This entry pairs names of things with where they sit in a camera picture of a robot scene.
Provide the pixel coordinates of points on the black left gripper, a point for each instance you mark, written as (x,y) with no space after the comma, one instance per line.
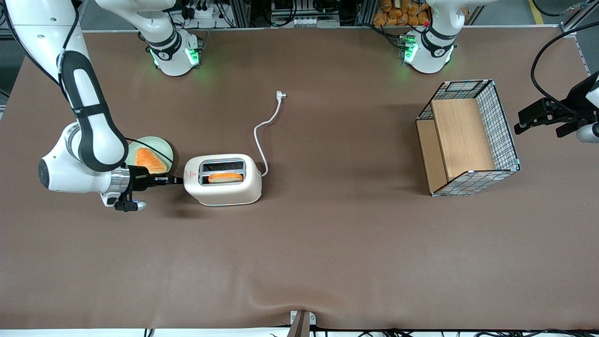
(572,104)

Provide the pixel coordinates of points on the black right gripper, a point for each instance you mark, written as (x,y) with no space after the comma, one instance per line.
(138,180)

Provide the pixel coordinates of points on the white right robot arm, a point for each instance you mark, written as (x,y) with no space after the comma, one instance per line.
(61,173)

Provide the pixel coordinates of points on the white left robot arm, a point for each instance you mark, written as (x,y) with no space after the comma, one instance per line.
(428,56)

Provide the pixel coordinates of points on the toast slice in toaster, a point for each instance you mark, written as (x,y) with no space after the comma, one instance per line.
(225,178)

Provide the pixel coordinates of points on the white two-slot toaster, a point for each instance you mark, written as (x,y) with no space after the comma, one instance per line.
(224,194)

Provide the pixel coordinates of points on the triangular orange bread piece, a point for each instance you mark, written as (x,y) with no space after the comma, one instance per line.
(149,161)

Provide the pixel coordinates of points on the light green round plate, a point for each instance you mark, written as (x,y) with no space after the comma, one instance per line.
(161,146)

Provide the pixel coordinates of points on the wooden shelf insert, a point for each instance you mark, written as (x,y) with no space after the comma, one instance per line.
(461,135)

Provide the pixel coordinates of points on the pile of orange bread rolls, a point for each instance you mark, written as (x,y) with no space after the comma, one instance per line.
(398,14)

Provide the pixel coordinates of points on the white power strip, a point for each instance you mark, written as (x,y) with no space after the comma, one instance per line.
(201,11)

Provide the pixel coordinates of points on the white terminal block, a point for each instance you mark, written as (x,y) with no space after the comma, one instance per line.
(306,21)

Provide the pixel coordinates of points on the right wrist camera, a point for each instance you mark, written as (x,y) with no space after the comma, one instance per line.
(131,205)

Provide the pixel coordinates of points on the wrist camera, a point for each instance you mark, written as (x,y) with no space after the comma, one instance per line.
(588,133)
(131,205)

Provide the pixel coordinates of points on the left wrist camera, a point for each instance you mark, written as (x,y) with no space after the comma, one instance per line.
(588,133)

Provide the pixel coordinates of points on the metal table edge bracket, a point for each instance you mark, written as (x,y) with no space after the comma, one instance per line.
(302,323)

